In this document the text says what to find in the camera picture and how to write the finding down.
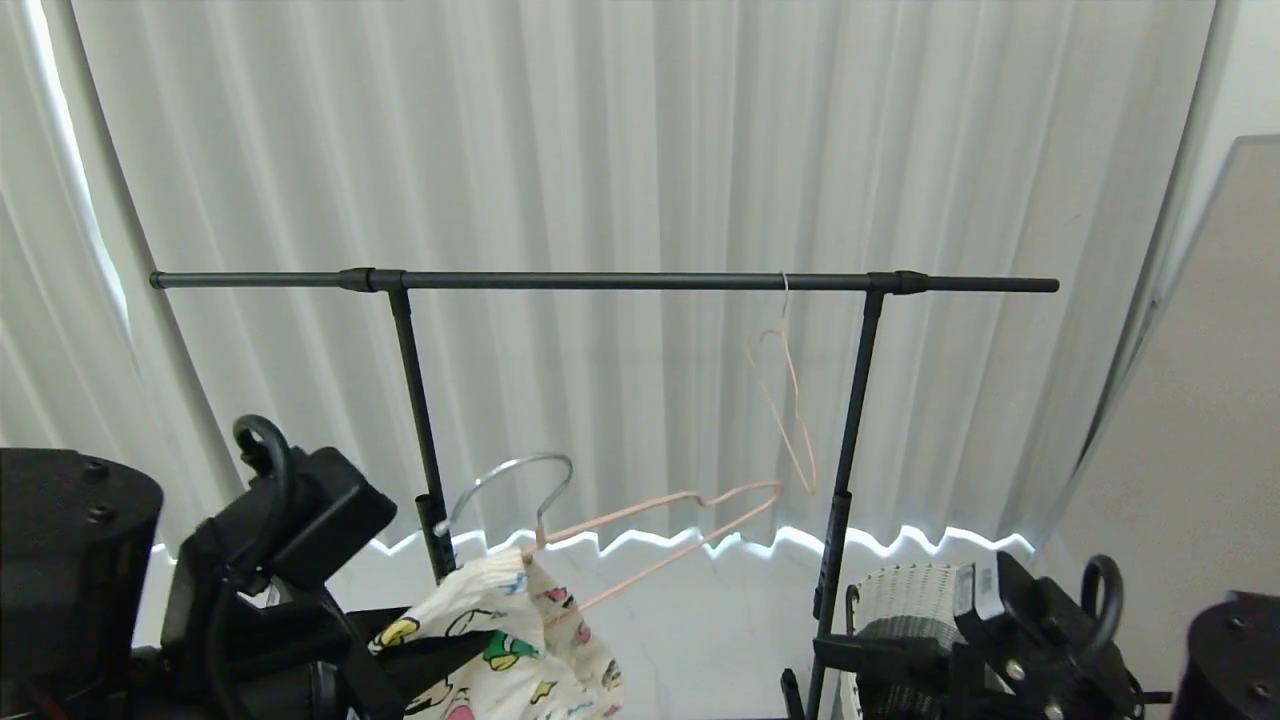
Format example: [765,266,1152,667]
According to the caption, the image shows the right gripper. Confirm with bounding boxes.
[828,636,1147,720]

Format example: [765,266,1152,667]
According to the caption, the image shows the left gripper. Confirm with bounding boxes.
[130,608,498,720]

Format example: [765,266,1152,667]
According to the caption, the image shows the cream printed garment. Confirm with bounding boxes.
[369,547,627,720]

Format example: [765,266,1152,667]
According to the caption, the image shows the pink clothes hanger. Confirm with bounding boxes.
[747,272,819,497]
[434,453,785,627]

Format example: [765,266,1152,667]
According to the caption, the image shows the white laundry basket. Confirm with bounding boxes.
[844,563,967,720]

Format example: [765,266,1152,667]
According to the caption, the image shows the black clothes rack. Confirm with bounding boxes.
[150,267,1061,720]

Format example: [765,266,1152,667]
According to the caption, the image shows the white curtain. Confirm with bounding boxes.
[0,0,1218,563]

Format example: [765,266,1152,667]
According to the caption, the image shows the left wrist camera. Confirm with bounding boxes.
[160,446,400,653]

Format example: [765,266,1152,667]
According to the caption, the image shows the black cable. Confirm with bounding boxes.
[1079,554,1127,633]
[231,414,298,526]

